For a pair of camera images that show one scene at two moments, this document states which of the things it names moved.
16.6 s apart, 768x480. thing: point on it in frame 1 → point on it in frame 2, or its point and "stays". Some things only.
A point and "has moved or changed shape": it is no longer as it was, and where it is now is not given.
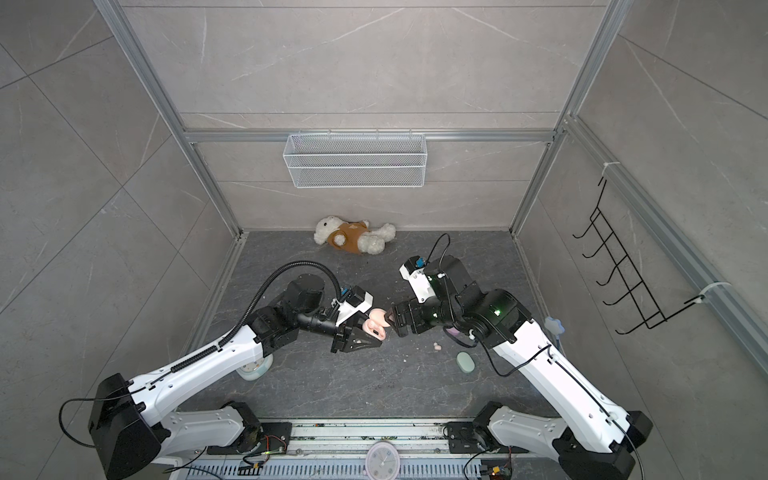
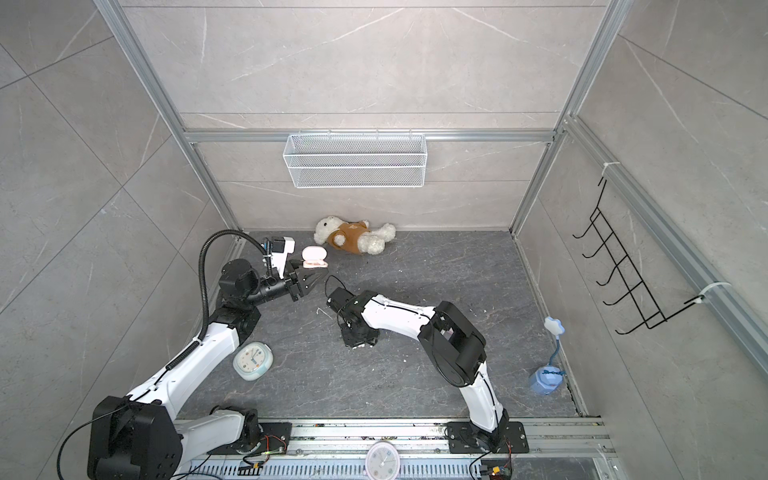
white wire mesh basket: [355, 161] stays
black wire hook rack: [638, 289] stays
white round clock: [382, 462] stays
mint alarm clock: [257, 369] stays
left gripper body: [321, 325] → [271, 290]
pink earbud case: [375, 326] has moved or changed shape
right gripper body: [425, 315] → [353, 338]
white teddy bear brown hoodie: [354, 237] stays
